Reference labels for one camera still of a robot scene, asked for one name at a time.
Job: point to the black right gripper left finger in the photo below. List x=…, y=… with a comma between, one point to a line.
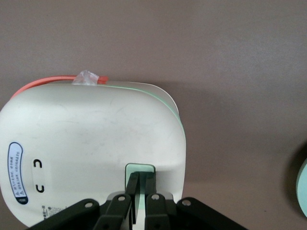
x=115, y=210

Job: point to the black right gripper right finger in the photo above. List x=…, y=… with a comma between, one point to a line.
x=156, y=213

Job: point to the brown table cover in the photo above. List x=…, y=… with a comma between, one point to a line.
x=216, y=72

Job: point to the pale green plate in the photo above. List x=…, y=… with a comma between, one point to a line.
x=302, y=189

